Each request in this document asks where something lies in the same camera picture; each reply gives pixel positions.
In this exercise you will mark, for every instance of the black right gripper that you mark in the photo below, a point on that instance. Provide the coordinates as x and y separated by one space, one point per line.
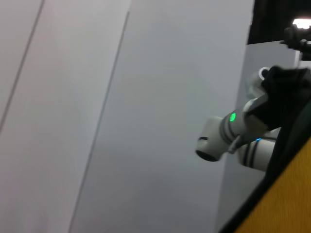
279 102

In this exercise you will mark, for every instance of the yellow towel with black trim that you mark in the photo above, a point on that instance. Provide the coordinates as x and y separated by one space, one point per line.
291 194

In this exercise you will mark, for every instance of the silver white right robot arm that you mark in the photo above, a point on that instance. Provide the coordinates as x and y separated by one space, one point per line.
233 128

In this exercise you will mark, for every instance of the black overhead fixture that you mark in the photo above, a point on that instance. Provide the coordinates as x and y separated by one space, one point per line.
296 38

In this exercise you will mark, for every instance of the bright ceiling lamp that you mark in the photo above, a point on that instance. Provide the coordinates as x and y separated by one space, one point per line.
302 23

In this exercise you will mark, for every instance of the right wrist camera housing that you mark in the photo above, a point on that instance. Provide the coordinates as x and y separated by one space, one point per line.
210 138

